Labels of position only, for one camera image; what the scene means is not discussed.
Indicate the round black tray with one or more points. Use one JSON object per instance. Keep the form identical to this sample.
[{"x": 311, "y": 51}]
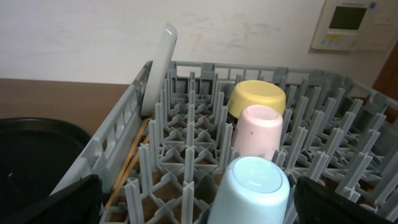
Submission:
[{"x": 35, "y": 155}]

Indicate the grey dishwasher rack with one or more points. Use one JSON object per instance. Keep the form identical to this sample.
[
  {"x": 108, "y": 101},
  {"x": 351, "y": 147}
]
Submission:
[{"x": 335, "y": 131}]

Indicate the grey round plate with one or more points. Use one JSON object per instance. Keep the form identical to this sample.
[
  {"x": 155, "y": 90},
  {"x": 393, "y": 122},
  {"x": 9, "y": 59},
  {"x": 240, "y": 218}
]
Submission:
[{"x": 158, "y": 69}]

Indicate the light blue plastic cup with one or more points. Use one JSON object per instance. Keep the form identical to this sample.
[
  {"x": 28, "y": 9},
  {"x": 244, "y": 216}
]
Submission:
[{"x": 252, "y": 190}]

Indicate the yellow plastic bowl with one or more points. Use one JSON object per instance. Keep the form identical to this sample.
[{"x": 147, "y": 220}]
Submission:
[{"x": 256, "y": 92}]

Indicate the wooden chopstick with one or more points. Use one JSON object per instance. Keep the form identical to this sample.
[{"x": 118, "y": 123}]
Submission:
[
  {"x": 130, "y": 154},
  {"x": 114, "y": 193}
]

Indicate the beige wall control panel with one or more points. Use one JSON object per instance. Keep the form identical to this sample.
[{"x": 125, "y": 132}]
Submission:
[{"x": 349, "y": 25}]

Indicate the pink plastic cup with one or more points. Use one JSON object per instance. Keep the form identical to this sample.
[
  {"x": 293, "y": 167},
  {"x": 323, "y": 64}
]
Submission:
[{"x": 258, "y": 132}]

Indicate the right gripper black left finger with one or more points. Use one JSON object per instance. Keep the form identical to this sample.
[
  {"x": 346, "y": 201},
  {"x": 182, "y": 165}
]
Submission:
[{"x": 79, "y": 202}]

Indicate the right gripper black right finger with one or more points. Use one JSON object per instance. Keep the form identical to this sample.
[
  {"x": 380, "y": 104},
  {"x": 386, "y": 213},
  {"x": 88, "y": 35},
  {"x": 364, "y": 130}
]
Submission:
[{"x": 316, "y": 204}]

